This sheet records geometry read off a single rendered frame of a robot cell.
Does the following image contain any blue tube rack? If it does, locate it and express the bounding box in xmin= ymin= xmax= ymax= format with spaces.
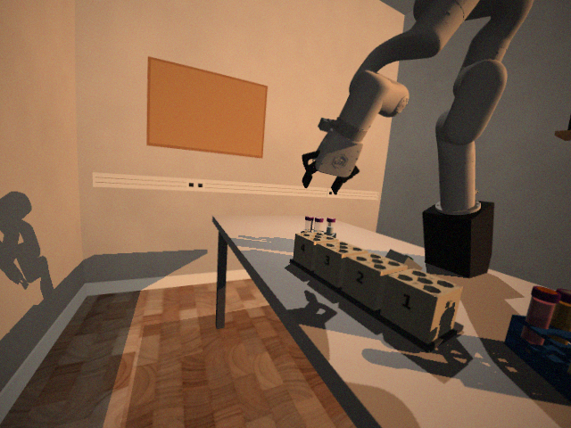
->
xmin=504 ymin=315 xmax=571 ymax=402

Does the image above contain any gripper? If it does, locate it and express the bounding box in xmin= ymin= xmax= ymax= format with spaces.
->
xmin=302 ymin=128 xmax=364 ymax=194

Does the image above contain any tan bucket adapter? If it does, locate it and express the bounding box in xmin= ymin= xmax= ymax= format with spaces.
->
xmin=293 ymin=232 xmax=339 ymax=271
xmin=342 ymin=252 xmax=408 ymax=311
xmin=314 ymin=241 xmax=368 ymax=288
xmin=380 ymin=268 xmax=463 ymax=344

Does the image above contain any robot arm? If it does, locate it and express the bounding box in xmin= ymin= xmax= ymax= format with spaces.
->
xmin=318 ymin=0 xmax=534 ymax=215

